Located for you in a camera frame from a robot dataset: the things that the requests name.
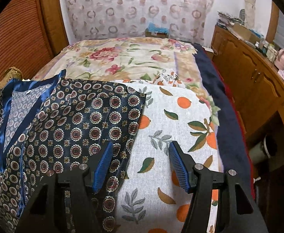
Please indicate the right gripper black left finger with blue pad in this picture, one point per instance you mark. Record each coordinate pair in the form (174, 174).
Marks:
(45, 210)

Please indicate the pink figurine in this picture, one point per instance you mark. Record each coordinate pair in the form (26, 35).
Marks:
(279, 61)

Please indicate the floral cream bedspread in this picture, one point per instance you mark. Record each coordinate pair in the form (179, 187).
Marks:
(161, 61)

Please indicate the wooden sideboard cabinet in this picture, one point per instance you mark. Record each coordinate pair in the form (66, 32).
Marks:
(257, 90)

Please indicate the circle-patterned sheer curtain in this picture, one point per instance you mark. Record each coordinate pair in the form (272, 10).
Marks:
(100, 19)

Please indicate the navy patterned satin garment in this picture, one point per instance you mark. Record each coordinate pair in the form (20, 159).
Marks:
(59, 124)

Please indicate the cardboard box on sideboard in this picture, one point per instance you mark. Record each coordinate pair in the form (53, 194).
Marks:
(243, 33)

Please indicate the brown louvered wardrobe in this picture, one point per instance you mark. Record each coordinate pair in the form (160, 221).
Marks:
(32, 32)

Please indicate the white orange-print cloth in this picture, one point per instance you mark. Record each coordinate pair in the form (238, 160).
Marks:
(150, 198)

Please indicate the navy blue blanket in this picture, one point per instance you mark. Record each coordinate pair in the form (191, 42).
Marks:
(230, 137)

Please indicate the blue-topped box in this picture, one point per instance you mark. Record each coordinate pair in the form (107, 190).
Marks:
(155, 31)

